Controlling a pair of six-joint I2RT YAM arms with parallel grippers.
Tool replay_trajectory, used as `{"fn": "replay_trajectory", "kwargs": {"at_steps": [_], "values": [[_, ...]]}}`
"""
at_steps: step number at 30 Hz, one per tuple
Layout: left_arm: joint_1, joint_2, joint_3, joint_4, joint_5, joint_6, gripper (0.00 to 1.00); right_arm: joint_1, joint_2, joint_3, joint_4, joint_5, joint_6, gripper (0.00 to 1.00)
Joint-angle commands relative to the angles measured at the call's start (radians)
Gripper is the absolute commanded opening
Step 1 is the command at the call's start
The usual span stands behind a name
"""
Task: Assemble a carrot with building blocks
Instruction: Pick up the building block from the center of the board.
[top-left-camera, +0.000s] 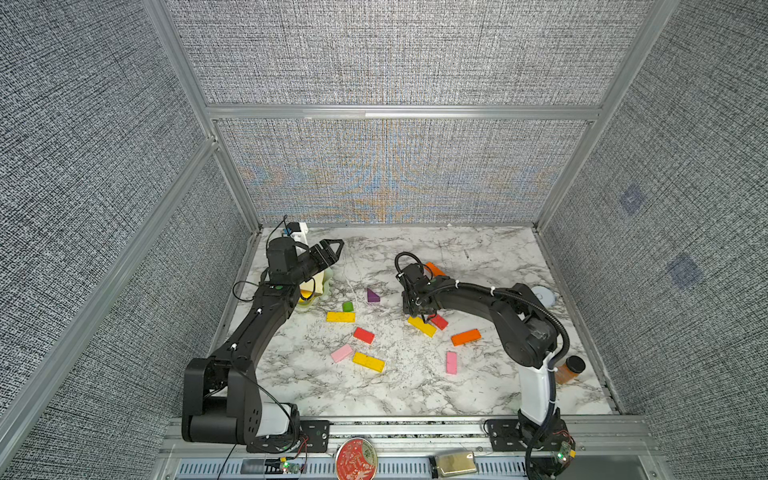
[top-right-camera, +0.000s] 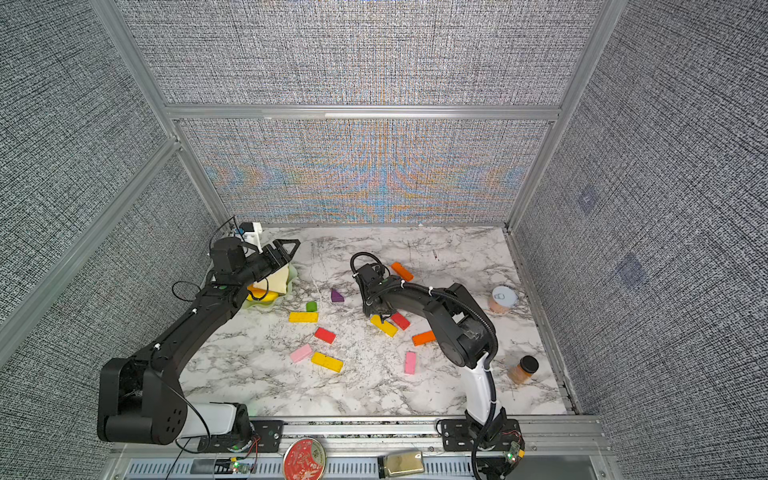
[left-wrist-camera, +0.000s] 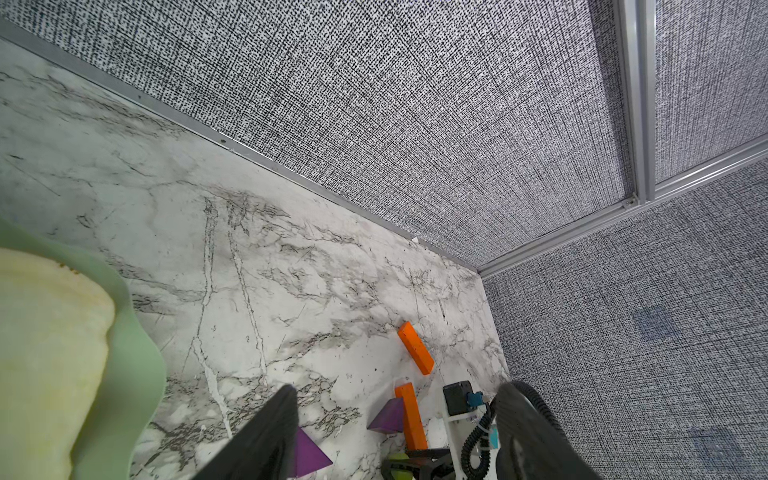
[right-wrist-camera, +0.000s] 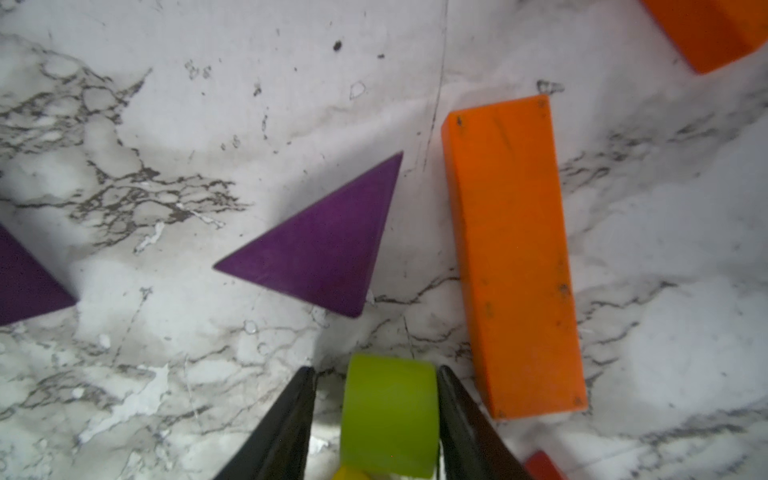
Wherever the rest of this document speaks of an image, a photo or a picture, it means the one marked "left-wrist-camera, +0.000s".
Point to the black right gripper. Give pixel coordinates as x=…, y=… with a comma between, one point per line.
x=431, y=464

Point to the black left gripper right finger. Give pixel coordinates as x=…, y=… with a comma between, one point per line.
x=530, y=446

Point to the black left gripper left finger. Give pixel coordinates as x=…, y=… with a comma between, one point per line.
x=264, y=448

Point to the lime green cylinder block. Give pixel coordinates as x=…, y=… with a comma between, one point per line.
x=394, y=467

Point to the orange block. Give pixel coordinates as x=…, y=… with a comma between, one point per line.
x=415, y=436
x=416, y=348

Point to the purple triangle block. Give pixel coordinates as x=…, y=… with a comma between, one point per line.
x=308, y=456
x=390, y=418

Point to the green wavy plate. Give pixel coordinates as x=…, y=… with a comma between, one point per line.
x=134, y=380

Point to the toy bread slice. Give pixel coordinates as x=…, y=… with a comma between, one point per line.
x=54, y=325

